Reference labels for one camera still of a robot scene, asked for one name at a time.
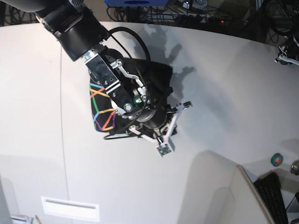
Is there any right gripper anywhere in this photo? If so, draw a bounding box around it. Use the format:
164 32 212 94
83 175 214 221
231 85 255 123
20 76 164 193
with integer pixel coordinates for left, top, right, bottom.
136 106 175 138

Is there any black t-shirt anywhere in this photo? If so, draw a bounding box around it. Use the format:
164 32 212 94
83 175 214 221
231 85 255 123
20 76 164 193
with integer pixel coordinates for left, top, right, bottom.
85 56 173 140

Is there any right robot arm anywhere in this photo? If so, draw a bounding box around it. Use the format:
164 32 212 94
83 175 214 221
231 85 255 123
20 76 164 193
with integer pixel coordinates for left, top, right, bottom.
7 0 177 139

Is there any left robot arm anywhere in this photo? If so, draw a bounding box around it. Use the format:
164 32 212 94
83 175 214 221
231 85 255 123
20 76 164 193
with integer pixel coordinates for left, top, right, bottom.
280 33 299 61

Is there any white partition panel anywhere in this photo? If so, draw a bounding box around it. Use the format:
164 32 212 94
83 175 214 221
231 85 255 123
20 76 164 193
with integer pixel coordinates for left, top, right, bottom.
177 150 274 224

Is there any black power strip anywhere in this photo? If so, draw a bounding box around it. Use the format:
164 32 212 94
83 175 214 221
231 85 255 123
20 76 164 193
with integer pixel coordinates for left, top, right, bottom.
174 14 226 26

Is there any green tape roll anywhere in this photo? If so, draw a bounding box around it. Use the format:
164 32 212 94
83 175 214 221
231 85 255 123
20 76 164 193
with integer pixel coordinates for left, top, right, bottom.
271 153 284 167

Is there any black keyboard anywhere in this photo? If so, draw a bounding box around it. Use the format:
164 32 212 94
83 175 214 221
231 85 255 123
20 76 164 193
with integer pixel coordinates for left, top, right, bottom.
254 172 288 224

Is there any metal knob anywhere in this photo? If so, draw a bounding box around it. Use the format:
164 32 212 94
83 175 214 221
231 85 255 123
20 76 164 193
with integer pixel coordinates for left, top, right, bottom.
290 160 299 176

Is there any pencil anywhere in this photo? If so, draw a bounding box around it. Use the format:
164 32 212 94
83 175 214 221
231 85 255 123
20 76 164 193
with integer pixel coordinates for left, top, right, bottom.
35 215 42 224

